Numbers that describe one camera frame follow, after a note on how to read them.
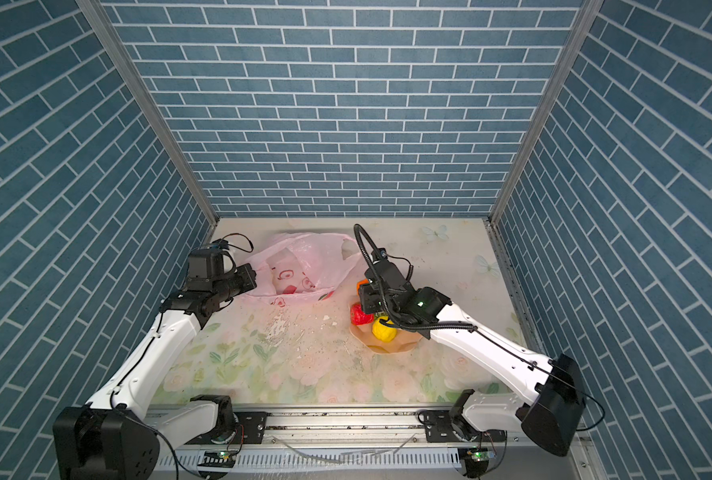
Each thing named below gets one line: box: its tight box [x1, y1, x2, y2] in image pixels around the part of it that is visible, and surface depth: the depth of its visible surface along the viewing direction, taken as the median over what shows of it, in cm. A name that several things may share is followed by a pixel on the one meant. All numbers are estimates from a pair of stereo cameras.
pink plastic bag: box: [245, 233, 363, 308], surface depth 96 cm
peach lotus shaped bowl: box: [349, 322, 422, 354], surface depth 87 cm
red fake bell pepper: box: [350, 303, 375, 326], surface depth 86 cm
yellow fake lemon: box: [372, 316, 397, 342], surface depth 87 cm
